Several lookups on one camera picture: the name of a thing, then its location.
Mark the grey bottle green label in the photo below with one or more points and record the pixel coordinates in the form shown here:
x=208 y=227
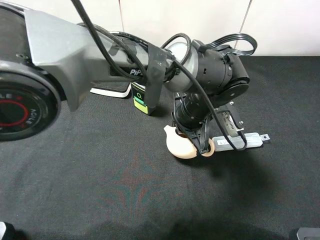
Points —
x=138 y=93

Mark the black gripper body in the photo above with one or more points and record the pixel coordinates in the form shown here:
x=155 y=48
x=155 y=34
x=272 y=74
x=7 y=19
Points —
x=191 y=113

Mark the clear flat plastic case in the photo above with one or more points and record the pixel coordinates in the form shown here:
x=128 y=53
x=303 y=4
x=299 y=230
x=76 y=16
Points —
x=254 y=140

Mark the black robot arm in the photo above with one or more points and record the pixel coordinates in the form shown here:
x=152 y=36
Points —
x=45 y=60

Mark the black white board eraser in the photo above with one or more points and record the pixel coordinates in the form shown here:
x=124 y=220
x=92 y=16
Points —
x=114 y=93

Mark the beige ceramic teapot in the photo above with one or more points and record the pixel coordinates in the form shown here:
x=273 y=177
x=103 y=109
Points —
x=179 y=145

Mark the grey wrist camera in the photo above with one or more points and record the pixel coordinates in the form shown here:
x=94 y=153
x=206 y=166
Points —
x=230 y=119

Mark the grey block bottom left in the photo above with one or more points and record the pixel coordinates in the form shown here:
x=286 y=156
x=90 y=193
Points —
x=3 y=229

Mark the grey block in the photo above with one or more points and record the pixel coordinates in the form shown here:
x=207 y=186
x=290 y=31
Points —
x=308 y=233
x=3 y=229

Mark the black table cloth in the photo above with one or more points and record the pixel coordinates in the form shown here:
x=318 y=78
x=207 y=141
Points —
x=104 y=171

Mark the grey block bottom right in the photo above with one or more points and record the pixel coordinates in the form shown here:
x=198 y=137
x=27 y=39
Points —
x=308 y=233

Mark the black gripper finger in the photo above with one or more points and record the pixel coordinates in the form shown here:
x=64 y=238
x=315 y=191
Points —
x=200 y=138

